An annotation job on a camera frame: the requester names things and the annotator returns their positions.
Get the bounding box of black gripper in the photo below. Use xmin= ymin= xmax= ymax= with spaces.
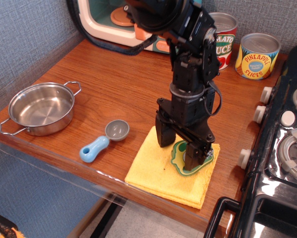
xmin=155 ymin=87 xmax=215 ymax=171

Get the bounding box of green toy pepper slice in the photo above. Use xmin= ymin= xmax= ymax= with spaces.
xmin=171 ymin=140 xmax=214 ymax=177

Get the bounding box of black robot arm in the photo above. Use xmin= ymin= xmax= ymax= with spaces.
xmin=127 ymin=0 xmax=220 ymax=171

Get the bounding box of orange microwave turntable plate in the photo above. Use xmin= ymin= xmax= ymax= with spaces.
xmin=110 ymin=7 xmax=134 ymax=27

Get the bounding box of teal toy microwave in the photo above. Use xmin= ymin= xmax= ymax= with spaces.
xmin=77 ymin=0 xmax=203 ymax=54

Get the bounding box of yellow folded cloth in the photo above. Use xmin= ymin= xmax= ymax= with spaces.
xmin=125 ymin=127 xmax=221 ymax=209

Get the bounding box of white stove knob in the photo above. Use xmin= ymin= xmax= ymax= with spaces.
xmin=237 ymin=149 xmax=251 ymax=170
xmin=253 ymin=106 xmax=266 ymax=124
xmin=260 ymin=87 xmax=273 ymax=104

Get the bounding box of blue grey toy scoop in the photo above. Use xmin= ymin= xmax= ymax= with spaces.
xmin=79 ymin=119 xmax=130 ymax=163

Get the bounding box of black toy stove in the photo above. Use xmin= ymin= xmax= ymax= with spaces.
xmin=205 ymin=46 xmax=297 ymax=238

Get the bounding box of pineapple slices can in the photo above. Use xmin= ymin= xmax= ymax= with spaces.
xmin=235 ymin=33 xmax=281 ymax=80

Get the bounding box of tomato sauce can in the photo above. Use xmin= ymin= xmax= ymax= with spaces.
xmin=210 ymin=12 xmax=238 ymax=70

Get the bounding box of small steel pot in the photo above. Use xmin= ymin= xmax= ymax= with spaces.
xmin=0 ymin=81 xmax=82 ymax=136

